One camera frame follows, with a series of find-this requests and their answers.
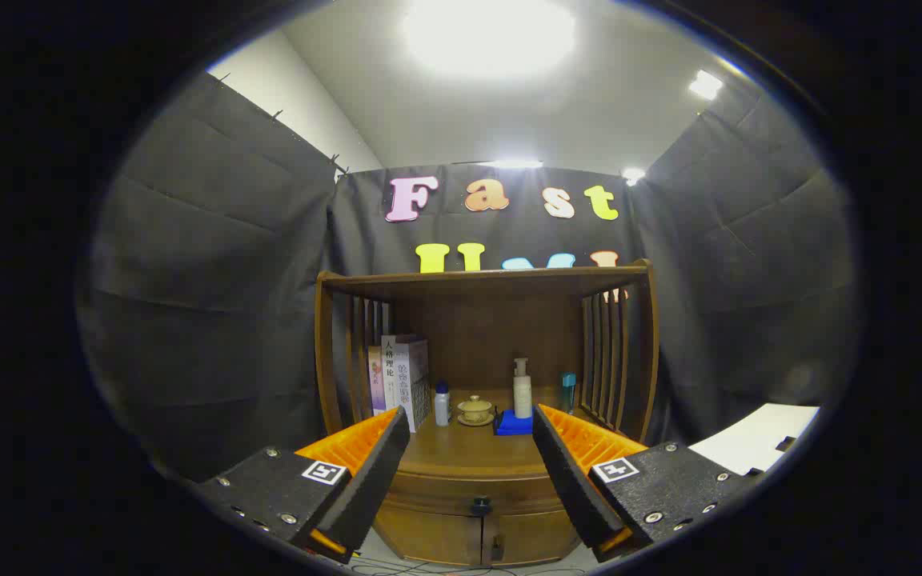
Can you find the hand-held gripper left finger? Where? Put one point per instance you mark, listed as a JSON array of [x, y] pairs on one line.
[[373, 468]]

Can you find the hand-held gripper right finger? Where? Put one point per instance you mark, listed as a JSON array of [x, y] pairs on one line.
[[569, 472]]

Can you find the black drawer knob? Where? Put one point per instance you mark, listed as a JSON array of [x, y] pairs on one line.
[[481, 506]]

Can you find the wooden countertop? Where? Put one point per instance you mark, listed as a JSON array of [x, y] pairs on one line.
[[469, 452]]

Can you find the wooden cabinet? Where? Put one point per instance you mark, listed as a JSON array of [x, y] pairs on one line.
[[493, 320]]

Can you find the white drawer unit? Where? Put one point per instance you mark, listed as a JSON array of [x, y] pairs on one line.
[[749, 440]]

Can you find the blue folded cloth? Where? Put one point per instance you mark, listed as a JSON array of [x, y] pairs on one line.
[[513, 426]]

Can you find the clear bottle teal cap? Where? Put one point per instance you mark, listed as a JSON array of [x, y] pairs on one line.
[[568, 394]]

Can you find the purple spine book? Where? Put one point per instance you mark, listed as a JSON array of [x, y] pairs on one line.
[[375, 384]]

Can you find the white pump bottle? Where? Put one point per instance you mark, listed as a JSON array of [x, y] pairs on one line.
[[523, 396]]

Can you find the white bottle blue cap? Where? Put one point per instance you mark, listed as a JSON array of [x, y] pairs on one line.
[[442, 408]]

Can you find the white grey patterned book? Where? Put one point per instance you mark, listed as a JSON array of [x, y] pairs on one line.
[[414, 384]]

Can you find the thin white book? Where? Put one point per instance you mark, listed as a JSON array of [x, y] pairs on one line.
[[390, 372]]

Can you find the yellow lidded teacup with saucer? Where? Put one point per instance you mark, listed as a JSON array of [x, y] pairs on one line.
[[476, 411]]

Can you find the small ceiling spotlight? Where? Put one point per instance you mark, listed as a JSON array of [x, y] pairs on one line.
[[705, 84]]

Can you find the large ceiling light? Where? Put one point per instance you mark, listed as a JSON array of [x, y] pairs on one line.
[[489, 36]]

